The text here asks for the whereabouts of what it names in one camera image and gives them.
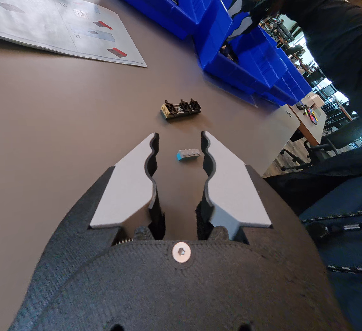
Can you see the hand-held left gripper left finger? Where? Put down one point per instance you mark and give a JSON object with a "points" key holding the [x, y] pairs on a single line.
{"points": [[124, 189]]}

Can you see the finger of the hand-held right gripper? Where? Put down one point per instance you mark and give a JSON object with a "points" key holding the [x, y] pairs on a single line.
{"points": [[241, 27], [234, 11]]}

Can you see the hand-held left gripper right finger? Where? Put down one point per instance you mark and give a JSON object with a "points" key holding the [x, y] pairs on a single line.
{"points": [[237, 195]]}

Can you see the grey toy brick blue end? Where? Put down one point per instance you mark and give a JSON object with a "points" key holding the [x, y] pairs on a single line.
{"points": [[189, 155]]}

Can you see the person's right forearm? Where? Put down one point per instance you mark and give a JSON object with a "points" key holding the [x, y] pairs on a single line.
{"points": [[325, 25]]}

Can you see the grey desk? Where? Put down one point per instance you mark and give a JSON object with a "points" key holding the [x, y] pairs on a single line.
{"points": [[70, 110]]}

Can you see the black office chair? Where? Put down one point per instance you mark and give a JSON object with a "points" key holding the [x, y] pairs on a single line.
{"points": [[316, 147]]}

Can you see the black tan toy brick assembly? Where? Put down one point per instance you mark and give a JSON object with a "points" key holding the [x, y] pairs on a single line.
{"points": [[181, 108]]}

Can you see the table with small tools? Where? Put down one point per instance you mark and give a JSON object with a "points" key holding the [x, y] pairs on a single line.
{"points": [[308, 119]]}

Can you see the person's lap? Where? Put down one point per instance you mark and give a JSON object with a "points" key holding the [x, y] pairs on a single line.
{"points": [[339, 251]]}

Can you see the toy instruction booklet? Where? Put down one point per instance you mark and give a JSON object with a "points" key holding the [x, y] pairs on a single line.
{"points": [[56, 20]]}

